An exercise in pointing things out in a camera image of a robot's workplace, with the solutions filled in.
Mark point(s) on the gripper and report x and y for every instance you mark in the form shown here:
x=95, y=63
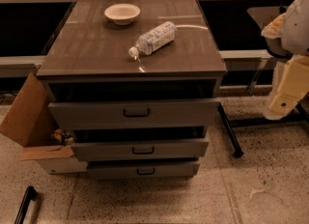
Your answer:
x=297, y=28

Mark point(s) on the grey top drawer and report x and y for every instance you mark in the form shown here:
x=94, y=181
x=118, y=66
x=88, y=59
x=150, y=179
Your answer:
x=134, y=114

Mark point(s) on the grey drawer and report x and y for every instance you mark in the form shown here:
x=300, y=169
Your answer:
x=140, y=170
x=137, y=150
x=134, y=114

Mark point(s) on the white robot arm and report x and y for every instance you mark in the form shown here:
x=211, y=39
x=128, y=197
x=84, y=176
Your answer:
x=292, y=27

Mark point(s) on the grey drawer cabinet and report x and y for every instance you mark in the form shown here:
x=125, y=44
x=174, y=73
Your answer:
x=89, y=62

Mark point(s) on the grey middle drawer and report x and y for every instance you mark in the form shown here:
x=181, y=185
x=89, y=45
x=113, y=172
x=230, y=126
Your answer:
x=137, y=150

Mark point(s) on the grey bottom drawer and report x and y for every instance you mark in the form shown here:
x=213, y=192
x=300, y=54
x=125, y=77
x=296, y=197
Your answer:
x=140, y=170

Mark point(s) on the black chair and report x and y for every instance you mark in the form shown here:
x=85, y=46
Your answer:
x=286, y=34

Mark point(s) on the black table leg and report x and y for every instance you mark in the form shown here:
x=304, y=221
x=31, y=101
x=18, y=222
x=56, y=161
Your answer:
x=235, y=143

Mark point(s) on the clear plastic water bottle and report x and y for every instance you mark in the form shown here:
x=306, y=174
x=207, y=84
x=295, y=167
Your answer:
x=154, y=39

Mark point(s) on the white bowl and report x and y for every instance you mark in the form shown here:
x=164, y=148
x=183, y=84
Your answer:
x=122, y=14

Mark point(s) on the small items in box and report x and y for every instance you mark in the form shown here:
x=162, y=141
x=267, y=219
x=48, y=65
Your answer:
x=62, y=137

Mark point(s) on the brown cardboard box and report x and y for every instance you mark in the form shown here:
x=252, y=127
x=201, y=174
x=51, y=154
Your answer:
x=30, y=124

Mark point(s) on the black bar on floor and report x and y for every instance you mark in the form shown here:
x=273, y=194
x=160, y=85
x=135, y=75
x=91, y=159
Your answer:
x=29, y=196

